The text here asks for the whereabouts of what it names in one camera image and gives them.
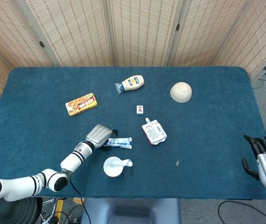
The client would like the beige upturned bowl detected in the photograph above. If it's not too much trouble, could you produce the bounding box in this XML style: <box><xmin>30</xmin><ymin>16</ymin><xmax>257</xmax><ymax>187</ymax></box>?
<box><xmin>170</xmin><ymin>81</ymin><xmax>193</xmax><ymax>104</ymax></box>

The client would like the blue white toothpaste tube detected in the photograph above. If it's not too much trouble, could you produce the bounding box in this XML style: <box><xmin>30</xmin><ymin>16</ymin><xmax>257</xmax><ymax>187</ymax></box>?
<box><xmin>103</xmin><ymin>137</ymin><xmax>133</xmax><ymax>150</ymax></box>

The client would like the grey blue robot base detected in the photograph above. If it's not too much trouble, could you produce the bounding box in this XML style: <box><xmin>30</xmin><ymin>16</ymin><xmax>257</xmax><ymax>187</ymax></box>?
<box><xmin>80</xmin><ymin>197</ymin><xmax>182</xmax><ymax>224</ymax></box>

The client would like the blue tablecloth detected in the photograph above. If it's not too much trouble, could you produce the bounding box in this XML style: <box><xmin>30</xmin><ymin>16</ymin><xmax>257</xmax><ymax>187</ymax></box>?
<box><xmin>0</xmin><ymin>66</ymin><xmax>266</xmax><ymax>201</ymax></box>

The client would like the black round stool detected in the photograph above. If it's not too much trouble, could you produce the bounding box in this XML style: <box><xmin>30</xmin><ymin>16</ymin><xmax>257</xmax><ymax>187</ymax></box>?
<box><xmin>0</xmin><ymin>197</ymin><xmax>61</xmax><ymax>224</ymax></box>

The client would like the white toothbrush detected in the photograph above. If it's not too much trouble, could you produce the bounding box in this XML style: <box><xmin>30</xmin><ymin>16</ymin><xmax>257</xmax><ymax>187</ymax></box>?
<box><xmin>110</xmin><ymin>159</ymin><xmax>134</xmax><ymax>168</ymax></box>

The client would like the yellow curry box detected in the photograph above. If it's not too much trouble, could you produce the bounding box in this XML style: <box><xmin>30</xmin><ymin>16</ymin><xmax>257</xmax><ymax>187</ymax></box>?
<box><xmin>65</xmin><ymin>92</ymin><xmax>98</xmax><ymax>117</ymax></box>

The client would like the woven folding screen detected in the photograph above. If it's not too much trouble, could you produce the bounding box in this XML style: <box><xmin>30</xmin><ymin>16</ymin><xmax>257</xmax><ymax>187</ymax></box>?
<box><xmin>0</xmin><ymin>0</ymin><xmax>266</xmax><ymax>95</ymax></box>

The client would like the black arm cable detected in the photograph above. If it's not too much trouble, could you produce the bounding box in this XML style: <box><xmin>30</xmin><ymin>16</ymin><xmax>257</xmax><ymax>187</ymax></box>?
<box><xmin>69</xmin><ymin>178</ymin><xmax>92</xmax><ymax>224</ymax></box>

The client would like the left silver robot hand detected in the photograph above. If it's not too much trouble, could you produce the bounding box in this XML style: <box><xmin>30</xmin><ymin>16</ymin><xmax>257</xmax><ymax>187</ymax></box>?
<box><xmin>85</xmin><ymin>124</ymin><xmax>119</xmax><ymax>151</ymax></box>

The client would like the white red spout pouch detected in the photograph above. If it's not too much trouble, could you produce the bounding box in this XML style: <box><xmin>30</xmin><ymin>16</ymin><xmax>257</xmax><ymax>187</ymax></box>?
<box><xmin>142</xmin><ymin>117</ymin><xmax>168</xmax><ymax>146</ymax></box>

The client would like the white plastic cup with handle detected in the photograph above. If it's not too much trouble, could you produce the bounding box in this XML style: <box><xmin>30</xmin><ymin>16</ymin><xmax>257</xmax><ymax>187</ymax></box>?
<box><xmin>103</xmin><ymin>156</ymin><xmax>133</xmax><ymax>178</ymax></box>

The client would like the black floor cable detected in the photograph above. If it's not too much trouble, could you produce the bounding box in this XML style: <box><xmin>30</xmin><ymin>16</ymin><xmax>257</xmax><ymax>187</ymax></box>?
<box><xmin>218</xmin><ymin>200</ymin><xmax>266</xmax><ymax>224</ymax></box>

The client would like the mayonnaise squeeze bottle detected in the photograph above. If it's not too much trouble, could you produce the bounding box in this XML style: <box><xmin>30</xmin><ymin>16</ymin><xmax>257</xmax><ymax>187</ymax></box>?
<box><xmin>115</xmin><ymin>75</ymin><xmax>145</xmax><ymax>95</ymax></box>

